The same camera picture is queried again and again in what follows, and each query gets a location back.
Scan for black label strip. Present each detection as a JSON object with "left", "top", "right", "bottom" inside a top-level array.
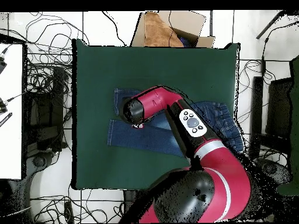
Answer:
[{"left": 0, "top": 112, "right": 13, "bottom": 128}]

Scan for black office chair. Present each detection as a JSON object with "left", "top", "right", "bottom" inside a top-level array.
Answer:
[
  {"left": 24, "top": 66, "right": 68, "bottom": 171},
  {"left": 249, "top": 76, "right": 294, "bottom": 187}
]

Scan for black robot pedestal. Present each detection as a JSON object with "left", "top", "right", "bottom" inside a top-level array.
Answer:
[{"left": 123, "top": 189, "right": 141, "bottom": 211}]

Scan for dark blue fabric item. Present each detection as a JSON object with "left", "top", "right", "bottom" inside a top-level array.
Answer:
[{"left": 178, "top": 34, "right": 193, "bottom": 48}]

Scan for thin black cable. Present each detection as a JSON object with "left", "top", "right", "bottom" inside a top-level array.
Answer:
[{"left": 168, "top": 10, "right": 176, "bottom": 46}]

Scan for black device with cable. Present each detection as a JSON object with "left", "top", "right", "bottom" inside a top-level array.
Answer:
[{"left": 0, "top": 92, "right": 26, "bottom": 115}]

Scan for blue denim jeans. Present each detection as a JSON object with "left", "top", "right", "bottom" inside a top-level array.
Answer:
[{"left": 107, "top": 87, "right": 245, "bottom": 158}]

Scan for white table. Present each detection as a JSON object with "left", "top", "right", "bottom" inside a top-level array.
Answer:
[{"left": 0, "top": 43, "right": 24, "bottom": 180}]

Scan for dark green table cloth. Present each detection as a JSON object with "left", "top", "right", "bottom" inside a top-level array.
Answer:
[{"left": 71, "top": 38, "right": 241, "bottom": 191}]

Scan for black cable tangle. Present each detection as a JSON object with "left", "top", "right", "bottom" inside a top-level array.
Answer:
[
  {"left": 30, "top": 184, "right": 124, "bottom": 224},
  {"left": 234, "top": 59, "right": 289, "bottom": 169},
  {"left": 23, "top": 11, "right": 91, "bottom": 94}
]

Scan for green covered side table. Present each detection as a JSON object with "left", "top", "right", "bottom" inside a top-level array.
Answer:
[{"left": 276, "top": 54, "right": 299, "bottom": 197}]

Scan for black power strip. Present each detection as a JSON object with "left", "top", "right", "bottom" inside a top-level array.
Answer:
[{"left": 63, "top": 201, "right": 75, "bottom": 224}]

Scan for cardboard box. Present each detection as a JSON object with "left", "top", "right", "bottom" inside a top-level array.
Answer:
[{"left": 130, "top": 10, "right": 216, "bottom": 48}]

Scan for single black cable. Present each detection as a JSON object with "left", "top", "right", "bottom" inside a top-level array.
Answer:
[{"left": 101, "top": 10, "right": 128, "bottom": 47}]

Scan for black slanted rod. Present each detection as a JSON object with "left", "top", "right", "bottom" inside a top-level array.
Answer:
[{"left": 255, "top": 10, "right": 286, "bottom": 40}]

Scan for black connector with cable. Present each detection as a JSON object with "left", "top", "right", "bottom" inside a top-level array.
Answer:
[{"left": 0, "top": 45, "right": 11, "bottom": 74}]

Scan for brown cloth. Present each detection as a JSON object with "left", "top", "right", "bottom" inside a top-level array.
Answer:
[{"left": 144, "top": 11, "right": 185, "bottom": 48}]

